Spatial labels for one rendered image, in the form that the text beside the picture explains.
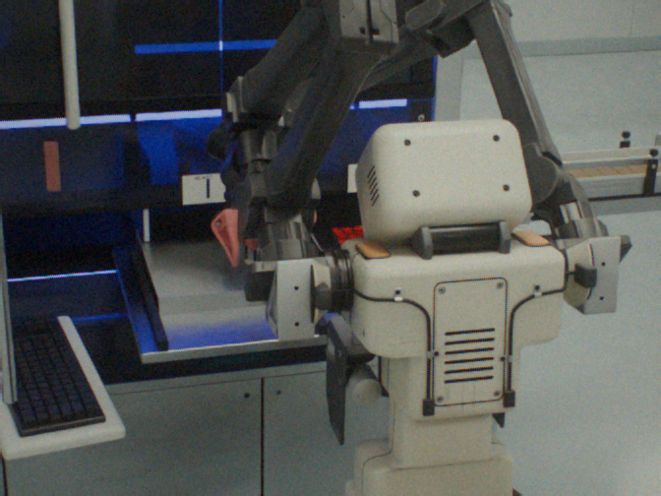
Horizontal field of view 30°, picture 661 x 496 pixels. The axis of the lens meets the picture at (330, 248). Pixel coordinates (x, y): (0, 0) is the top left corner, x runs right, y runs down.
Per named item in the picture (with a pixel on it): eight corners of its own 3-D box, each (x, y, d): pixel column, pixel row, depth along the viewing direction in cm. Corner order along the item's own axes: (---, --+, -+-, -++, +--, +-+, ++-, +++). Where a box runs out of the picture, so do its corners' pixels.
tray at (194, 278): (135, 243, 254) (135, 227, 252) (259, 233, 260) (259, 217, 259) (158, 315, 224) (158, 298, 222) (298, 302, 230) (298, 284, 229)
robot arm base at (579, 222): (555, 249, 172) (634, 243, 175) (541, 200, 176) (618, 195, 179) (536, 279, 179) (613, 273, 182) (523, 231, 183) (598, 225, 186)
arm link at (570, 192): (578, 207, 177) (594, 219, 181) (560, 149, 182) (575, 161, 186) (522, 233, 181) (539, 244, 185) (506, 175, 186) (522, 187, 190)
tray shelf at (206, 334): (111, 254, 253) (111, 246, 252) (433, 227, 271) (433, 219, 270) (142, 363, 211) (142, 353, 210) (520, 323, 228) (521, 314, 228)
